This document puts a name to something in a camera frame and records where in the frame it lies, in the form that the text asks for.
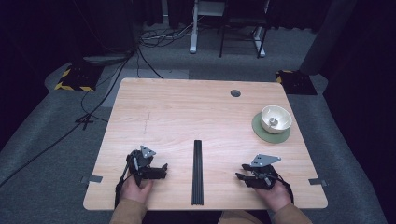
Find hand-held gripper cable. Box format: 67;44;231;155
114;161;134;209
275;172;295;204

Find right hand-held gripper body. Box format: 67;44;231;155
248;153;283;190

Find long black floor cable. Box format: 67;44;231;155
0;49;136;189

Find black cable loop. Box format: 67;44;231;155
75;63;125;131

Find green round coaster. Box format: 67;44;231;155
251;111;291;145

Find white bowl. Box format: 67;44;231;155
260;105;293;135

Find grey tape piece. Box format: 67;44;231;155
308;177;328;188
80;175;104;184

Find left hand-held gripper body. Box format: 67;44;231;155
125;145;157;188

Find person's left hand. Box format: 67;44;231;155
120;175;154;204

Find white desk frame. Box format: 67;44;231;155
189;0;269;59

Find black yellow-striped stand base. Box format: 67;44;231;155
275;69;318;96
54;63;105;92

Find right hand-held gripper cable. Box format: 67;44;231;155
275;172;295;204

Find bundle of floor cables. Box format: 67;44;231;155
139;21;195;49

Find person's legs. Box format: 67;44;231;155
218;210;265;224

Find black metal chair frame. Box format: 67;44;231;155
219;0;270;60

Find person's right hand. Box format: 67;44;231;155
253;180;293;213

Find left hand-held gripper cable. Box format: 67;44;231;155
114;161;134;209

